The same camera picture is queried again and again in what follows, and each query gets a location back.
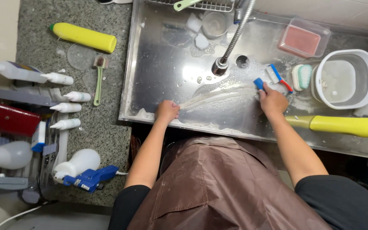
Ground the stainless steel sink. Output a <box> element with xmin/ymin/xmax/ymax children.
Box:
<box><xmin>118</xmin><ymin>0</ymin><xmax>368</xmax><ymax>162</ymax></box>

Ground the light green utensil handle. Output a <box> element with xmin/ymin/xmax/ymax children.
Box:
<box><xmin>173</xmin><ymin>0</ymin><xmax>204</xmax><ymax>12</ymax></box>

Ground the gray storage rack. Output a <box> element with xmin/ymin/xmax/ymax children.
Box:
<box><xmin>0</xmin><ymin>85</ymin><xmax>70</xmax><ymax>205</ymax></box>

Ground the white spray bottle blue trigger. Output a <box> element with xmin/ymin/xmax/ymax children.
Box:
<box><xmin>52</xmin><ymin>148</ymin><xmax>121</xmax><ymax>193</ymax></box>

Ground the green handled bristle brush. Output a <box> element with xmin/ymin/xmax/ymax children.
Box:
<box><xmin>93</xmin><ymin>56</ymin><xmax>107</xmax><ymax>106</ymax></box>

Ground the clear box with pink soap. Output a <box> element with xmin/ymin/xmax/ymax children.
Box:
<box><xmin>278</xmin><ymin>18</ymin><xmax>331</xmax><ymax>59</ymax></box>

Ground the white sponge piece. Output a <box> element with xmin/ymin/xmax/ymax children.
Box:
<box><xmin>353</xmin><ymin>97</ymin><xmax>368</xmax><ymax>117</ymax></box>

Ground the clear round lid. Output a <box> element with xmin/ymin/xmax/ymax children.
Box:
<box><xmin>67</xmin><ymin>43</ymin><xmax>96</xmax><ymax>71</ymax></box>

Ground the blue red white brush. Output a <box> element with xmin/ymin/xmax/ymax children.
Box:
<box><xmin>266</xmin><ymin>64</ymin><xmax>294</xmax><ymax>94</ymax></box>

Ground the brown apron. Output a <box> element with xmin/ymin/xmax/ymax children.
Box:
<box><xmin>127</xmin><ymin>136</ymin><xmax>332</xmax><ymax>230</ymax></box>

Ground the dark red box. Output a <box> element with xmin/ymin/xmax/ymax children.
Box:
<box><xmin>0</xmin><ymin>97</ymin><xmax>42</xmax><ymax>137</ymax></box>

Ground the white plastic basin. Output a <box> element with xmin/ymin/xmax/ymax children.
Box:
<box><xmin>311</xmin><ymin>49</ymin><xmax>368</xmax><ymax>110</ymax></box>

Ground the person's left hand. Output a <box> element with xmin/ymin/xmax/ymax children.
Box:
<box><xmin>155</xmin><ymin>100</ymin><xmax>181</xmax><ymax>124</ymax></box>

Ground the wire dish rack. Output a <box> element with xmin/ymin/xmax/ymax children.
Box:
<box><xmin>146</xmin><ymin>0</ymin><xmax>236</xmax><ymax>13</ymax></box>

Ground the white sponge cube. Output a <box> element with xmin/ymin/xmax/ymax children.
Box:
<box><xmin>186</xmin><ymin>13</ymin><xmax>203</xmax><ymax>33</ymax></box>
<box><xmin>194</xmin><ymin>33</ymin><xmax>210</xmax><ymax>50</ymax></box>

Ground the metal flexible faucet hose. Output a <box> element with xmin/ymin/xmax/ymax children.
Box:
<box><xmin>211</xmin><ymin>0</ymin><xmax>257</xmax><ymax>77</ymax></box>

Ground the person's right hand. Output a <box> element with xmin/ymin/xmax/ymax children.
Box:
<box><xmin>258</xmin><ymin>82</ymin><xmax>289</xmax><ymax>118</ymax></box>

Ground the black shirt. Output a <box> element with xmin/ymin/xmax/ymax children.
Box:
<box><xmin>107</xmin><ymin>174</ymin><xmax>368</xmax><ymax>230</ymax></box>

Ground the yellow bottle with green cap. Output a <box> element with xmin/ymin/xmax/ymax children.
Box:
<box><xmin>285</xmin><ymin>115</ymin><xmax>368</xmax><ymax>138</ymax></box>
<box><xmin>49</xmin><ymin>22</ymin><xmax>117</xmax><ymax>54</ymax></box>

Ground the white squeeze bottle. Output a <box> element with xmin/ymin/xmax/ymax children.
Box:
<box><xmin>40</xmin><ymin>72</ymin><xmax>74</xmax><ymax>86</ymax></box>
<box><xmin>63</xmin><ymin>91</ymin><xmax>92</xmax><ymax>103</ymax></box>
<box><xmin>49</xmin><ymin>118</ymin><xmax>82</xmax><ymax>130</ymax></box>
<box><xmin>49</xmin><ymin>102</ymin><xmax>82</xmax><ymax>114</ymax></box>

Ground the white cable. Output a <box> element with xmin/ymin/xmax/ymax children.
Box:
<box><xmin>0</xmin><ymin>201</ymin><xmax>55</xmax><ymax>230</ymax></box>

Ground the small blue scrub brush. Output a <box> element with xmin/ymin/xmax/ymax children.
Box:
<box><xmin>253</xmin><ymin>78</ymin><xmax>266</xmax><ymax>92</ymax></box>

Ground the teal white scrub brush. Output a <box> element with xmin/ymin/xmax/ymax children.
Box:
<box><xmin>292</xmin><ymin>64</ymin><xmax>313</xmax><ymax>92</ymax></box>

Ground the blue white small box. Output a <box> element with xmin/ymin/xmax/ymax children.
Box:
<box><xmin>31</xmin><ymin>121</ymin><xmax>47</xmax><ymax>153</ymax></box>

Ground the clear plastic cup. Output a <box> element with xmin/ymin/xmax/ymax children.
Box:
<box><xmin>202</xmin><ymin>11</ymin><xmax>229</xmax><ymax>40</ymax></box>

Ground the gray white round bottle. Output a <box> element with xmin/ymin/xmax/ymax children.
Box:
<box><xmin>0</xmin><ymin>141</ymin><xmax>33</xmax><ymax>170</ymax></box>

